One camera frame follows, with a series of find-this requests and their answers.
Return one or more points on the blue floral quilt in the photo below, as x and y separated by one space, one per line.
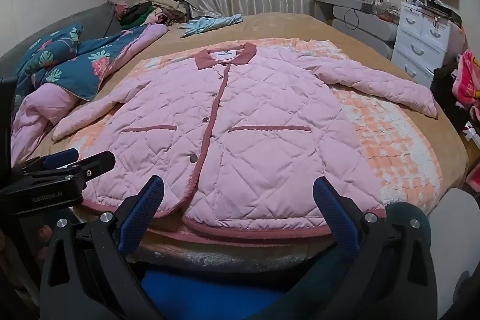
93 69

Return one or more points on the white drawer chest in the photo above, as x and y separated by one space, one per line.
416 42

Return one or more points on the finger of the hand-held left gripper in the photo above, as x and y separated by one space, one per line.
60 157
93 162

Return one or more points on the grey headboard cushion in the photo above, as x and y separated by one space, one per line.
75 24

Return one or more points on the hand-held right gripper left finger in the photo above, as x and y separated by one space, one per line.
140 215

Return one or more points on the dark cloth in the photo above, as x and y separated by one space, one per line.
446 98

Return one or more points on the pink quilted jacket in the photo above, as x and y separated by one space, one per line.
262 140

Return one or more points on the pink printed blanket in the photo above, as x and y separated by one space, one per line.
467 80

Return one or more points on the light blue garment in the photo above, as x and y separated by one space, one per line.
210 24

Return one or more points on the pile of clothes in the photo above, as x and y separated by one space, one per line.
157 10

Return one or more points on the black set-top box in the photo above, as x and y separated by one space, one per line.
444 12

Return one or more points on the blue floral pillow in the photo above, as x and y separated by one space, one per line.
48 46

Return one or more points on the blue cloth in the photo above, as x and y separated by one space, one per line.
210 293

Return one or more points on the grey desk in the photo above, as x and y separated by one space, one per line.
369 24

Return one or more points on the bed with tan cover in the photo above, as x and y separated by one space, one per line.
285 25

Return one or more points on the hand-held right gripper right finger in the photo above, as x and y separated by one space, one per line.
337 215

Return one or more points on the orange checked blanket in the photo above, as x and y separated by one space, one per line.
375 125

